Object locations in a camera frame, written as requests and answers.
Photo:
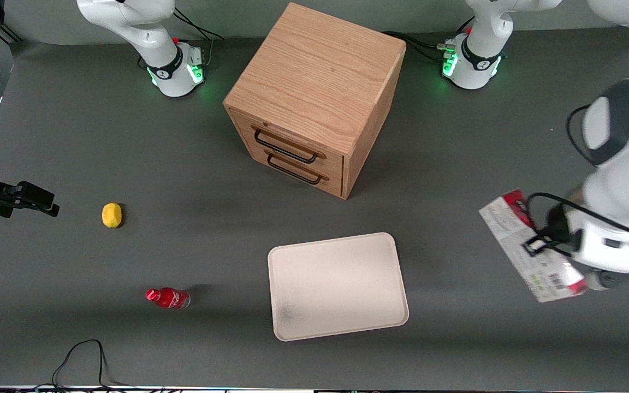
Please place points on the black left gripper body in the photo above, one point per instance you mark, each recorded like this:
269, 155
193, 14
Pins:
557, 224

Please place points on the red cookie box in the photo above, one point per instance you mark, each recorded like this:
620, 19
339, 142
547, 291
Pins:
511, 229

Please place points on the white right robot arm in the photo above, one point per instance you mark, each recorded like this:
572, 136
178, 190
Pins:
156, 33

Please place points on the beige rectangular tray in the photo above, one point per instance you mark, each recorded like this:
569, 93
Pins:
336, 286

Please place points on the yellow lemon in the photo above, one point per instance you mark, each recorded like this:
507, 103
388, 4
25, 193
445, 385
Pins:
111, 215

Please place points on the red cola bottle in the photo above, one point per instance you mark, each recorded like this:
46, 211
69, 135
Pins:
170, 298

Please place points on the wooden drawer front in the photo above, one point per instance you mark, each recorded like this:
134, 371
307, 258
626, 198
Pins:
328, 158
333, 183

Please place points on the wooden drawer cabinet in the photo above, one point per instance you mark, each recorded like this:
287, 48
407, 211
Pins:
320, 76

